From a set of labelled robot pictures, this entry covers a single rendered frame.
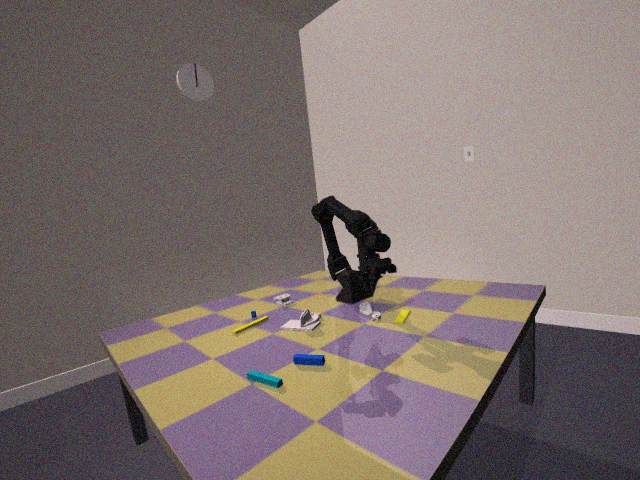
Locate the blue rectangular block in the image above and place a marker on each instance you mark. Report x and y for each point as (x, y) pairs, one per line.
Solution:
(307, 359)

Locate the teal rectangular block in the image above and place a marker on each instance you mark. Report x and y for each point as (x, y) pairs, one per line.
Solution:
(264, 378)

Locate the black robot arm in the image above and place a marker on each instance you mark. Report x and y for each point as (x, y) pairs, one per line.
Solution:
(356, 222)

